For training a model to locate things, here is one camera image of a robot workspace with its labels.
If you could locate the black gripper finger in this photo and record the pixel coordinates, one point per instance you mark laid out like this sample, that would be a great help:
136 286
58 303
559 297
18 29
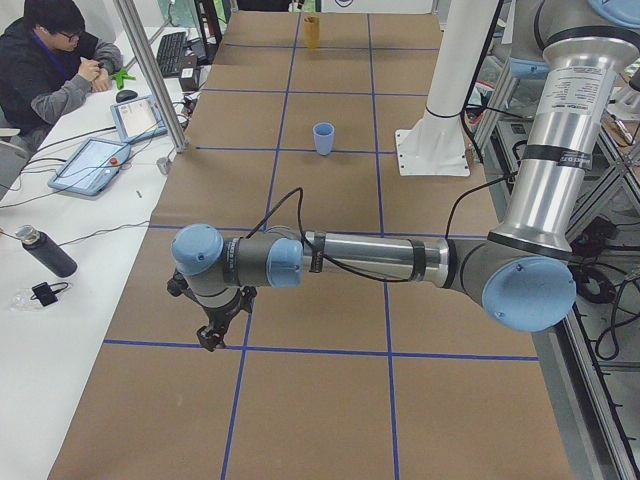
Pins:
206 338
218 340

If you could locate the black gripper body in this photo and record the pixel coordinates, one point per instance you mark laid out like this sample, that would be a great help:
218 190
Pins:
220 318

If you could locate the light blue cup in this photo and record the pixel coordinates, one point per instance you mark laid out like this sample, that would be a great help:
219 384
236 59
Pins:
324 134

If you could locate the yellow wooden cup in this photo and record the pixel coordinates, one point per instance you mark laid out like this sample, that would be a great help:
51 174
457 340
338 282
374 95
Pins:
311 31

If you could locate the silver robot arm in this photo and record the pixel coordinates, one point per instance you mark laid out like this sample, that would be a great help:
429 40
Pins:
518 274

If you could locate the small black adapter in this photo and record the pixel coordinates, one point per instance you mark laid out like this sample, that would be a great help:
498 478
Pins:
46 293

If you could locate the black water bottle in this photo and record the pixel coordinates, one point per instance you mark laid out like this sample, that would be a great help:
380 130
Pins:
46 251

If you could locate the teach pendant tablet near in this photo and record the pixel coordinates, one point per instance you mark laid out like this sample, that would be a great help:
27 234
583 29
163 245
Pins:
91 168

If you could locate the teach pendant tablet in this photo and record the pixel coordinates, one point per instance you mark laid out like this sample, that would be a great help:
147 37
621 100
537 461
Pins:
91 168
138 119

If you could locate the teach pendant tablet far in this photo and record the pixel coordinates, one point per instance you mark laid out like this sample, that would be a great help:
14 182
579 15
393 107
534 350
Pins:
138 119

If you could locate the black computer mouse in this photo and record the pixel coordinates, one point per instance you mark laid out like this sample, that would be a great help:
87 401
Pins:
125 95

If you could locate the green plastic toy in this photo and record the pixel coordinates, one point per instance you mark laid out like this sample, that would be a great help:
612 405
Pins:
120 77

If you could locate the black keyboard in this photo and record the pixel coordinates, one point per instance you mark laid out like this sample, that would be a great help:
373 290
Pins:
170 52

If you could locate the seated person in black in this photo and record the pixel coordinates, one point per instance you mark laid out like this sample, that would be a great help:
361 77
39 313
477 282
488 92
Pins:
49 66

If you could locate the aluminium frame post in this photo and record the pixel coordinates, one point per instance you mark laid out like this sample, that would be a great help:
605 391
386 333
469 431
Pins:
138 40

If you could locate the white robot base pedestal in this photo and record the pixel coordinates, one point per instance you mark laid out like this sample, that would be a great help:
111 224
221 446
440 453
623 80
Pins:
435 145

